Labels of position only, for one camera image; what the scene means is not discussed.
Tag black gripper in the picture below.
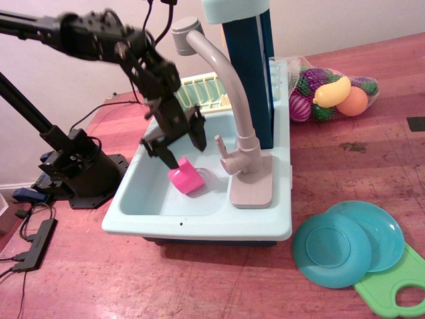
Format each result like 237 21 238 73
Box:
140 97 207 169

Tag pink plastic cup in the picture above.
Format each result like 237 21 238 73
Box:
167 157 205 195

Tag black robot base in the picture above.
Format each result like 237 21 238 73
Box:
1 75 129 209

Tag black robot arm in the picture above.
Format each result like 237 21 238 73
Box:
1 9 207 169

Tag yellow dish rack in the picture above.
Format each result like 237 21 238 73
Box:
175 72 232 114

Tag light blue toy sink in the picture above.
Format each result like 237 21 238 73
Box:
102 59 292 241

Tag beige toy faucet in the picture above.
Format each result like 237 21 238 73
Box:
171 17 274 209

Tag dark blue water tower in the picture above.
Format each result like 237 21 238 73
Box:
201 0 274 150

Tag mesh bag of toy produce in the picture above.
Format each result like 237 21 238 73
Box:
269 56 379 122

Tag yellow toy banana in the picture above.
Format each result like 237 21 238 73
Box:
313 76 351 108

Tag blue clamp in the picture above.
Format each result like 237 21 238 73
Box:
12 188 48 203

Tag orange toy fruit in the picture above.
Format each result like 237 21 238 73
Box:
336 86 368 116

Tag front teal plate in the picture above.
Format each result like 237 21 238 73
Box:
292 213 372 288

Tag teal plate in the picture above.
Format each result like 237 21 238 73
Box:
326 200 404 272
292 213 372 288

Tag black usb hub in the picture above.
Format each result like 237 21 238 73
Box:
11 218 58 272

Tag rear teal plate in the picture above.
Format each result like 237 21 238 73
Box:
326 200 404 272

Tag green cutting board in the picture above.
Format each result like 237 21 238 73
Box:
354 244 424 318

